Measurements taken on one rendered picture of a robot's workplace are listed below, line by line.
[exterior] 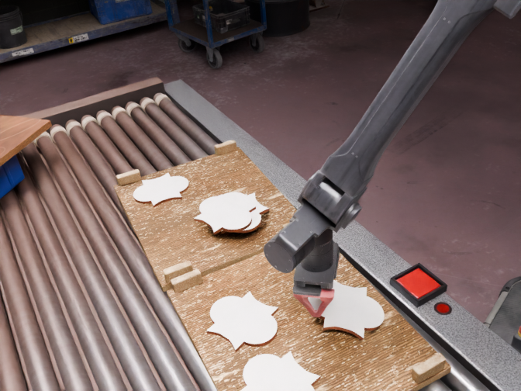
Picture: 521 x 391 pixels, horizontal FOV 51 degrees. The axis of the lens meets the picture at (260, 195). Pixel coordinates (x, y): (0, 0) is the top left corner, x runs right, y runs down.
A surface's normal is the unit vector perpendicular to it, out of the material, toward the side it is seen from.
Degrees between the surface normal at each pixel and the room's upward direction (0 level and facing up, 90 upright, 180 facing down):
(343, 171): 74
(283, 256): 90
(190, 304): 0
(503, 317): 0
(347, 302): 13
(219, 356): 0
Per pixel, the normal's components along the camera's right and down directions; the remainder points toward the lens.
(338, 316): 0.15, -0.77
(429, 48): -0.51, 0.29
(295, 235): 0.21, -0.55
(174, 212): -0.07, -0.80
